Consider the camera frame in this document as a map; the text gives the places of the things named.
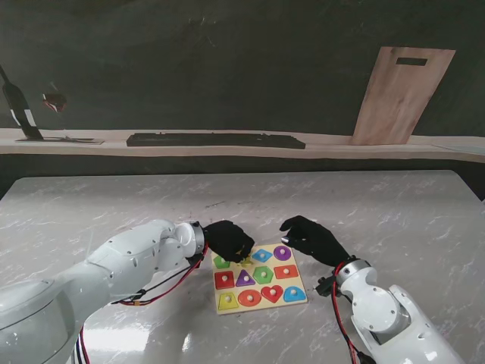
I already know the red heart puzzle piece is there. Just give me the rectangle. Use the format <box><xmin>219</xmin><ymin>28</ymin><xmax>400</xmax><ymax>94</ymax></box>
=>
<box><xmin>260</xmin><ymin>284</ymin><xmax>285</xmax><ymax>304</ymax></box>

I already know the wine glass with red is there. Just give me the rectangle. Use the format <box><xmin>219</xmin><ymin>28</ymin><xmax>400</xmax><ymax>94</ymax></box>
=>
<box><xmin>41</xmin><ymin>81</ymin><xmax>68</xmax><ymax>115</ymax></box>

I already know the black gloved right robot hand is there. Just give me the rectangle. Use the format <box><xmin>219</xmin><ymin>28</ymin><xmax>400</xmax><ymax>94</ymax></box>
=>
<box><xmin>279</xmin><ymin>215</ymin><xmax>350</xmax><ymax>268</ymax></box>

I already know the blue semicircle puzzle piece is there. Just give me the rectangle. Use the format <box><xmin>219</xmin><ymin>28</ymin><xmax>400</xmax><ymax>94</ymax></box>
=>
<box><xmin>283</xmin><ymin>285</ymin><xmax>308</xmax><ymax>303</ymax></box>

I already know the orange rectangle puzzle piece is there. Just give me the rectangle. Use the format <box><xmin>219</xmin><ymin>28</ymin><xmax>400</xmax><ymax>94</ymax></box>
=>
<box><xmin>274</xmin><ymin>264</ymin><xmax>300</xmax><ymax>280</ymax></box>

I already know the light wooden shelf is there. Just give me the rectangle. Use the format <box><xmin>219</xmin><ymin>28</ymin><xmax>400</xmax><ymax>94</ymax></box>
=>
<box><xmin>0</xmin><ymin>127</ymin><xmax>485</xmax><ymax>164</ymax></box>

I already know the wooden cutting board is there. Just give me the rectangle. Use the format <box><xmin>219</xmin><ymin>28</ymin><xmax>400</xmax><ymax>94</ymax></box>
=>
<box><xmin>350</xmin><ymin>46</ymin><xmax>457</xmax><ymax>146</ymax></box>

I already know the orange oval puzzle piece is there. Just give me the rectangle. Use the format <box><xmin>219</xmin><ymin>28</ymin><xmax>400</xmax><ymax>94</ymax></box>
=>
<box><xmin>238</xmin><ymin>288</ymin><xmax>262</xmax><ymax>307</ymax></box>

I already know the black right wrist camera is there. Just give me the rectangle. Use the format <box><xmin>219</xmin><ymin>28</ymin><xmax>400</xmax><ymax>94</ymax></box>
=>
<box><xmin>316</xmin><ymin>276</ymin><xmax>334</xmax><ymax>299</ymax></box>

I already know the green hexagon puzzle piece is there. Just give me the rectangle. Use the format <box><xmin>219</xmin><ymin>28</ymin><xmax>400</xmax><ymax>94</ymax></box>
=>
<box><xmin>252</xmin><ymin>265</ymin><xmax>275</xmax><ymax>285</ymax></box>

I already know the long black tray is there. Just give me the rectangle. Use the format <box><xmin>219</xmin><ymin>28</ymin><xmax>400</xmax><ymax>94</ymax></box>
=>
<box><xmin>126</xmin><ymin>132</ymin><xmax>307</xmax><ymax>150</ymax></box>

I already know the yellow wooden shape puzzle board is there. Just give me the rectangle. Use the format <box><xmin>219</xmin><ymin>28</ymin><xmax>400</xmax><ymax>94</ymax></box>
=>
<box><xmin>211</xmin><ymin>243</ymin><xmax>308</xmax><ymax>315</ymax></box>

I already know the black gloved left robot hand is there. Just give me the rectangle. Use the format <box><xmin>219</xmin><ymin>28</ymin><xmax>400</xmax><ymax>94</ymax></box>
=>
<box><xmin>203</xmin><ymin>220</ymin><xmax>256</xmax><ymax>265</ymax></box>

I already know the red cable of left arm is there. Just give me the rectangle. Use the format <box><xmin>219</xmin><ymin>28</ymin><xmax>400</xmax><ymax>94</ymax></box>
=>
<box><xmin>77</xmin><ymin>242</ymin><xmax>210</xmax><ymax>364</ymax></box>

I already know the purple triangle puzzle piece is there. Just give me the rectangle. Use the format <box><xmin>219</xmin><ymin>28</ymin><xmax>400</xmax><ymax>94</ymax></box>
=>
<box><xmin>235</xmin><ymin>268</ymin><xmax>256</xmax><ymax>287</ymax></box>

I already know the red cable of arm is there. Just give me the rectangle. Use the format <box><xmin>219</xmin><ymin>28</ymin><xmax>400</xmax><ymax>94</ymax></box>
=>
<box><xmin>77</xmin><ymin>242</ymin><xmax>210</xmax><ymax>364</ymax></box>
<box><xmin>330</xmin><ymin>265</ymin><xmax>367</xmax><ymax>364</ymax></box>

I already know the red square puzzle piece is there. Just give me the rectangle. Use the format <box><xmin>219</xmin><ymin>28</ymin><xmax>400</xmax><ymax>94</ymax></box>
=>
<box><xmin>214</xmin><ymin>270</ymin><xmax>236</xmax><ymax>289</ymax></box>

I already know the flat tray under bottle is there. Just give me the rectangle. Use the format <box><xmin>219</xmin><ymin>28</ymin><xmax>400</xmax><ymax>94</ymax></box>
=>
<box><xmin>14</xmin><ymin>136</ymin><xmax>105</xmax><ymax>146</ymax></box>

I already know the yellow trapezoid puzzle piece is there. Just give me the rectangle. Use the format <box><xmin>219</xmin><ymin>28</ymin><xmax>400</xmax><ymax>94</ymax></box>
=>
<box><xmin>217</xmin><ymin>290</ymin><xmax>239</xmax><ymax>310</ymax></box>

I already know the red cable of right arm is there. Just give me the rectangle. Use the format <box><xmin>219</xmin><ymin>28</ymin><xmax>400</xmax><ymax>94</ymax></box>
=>
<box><xmin>330</xmin><ymin>265</ymin><xmax>367</xmax><ymax>364</ymax></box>

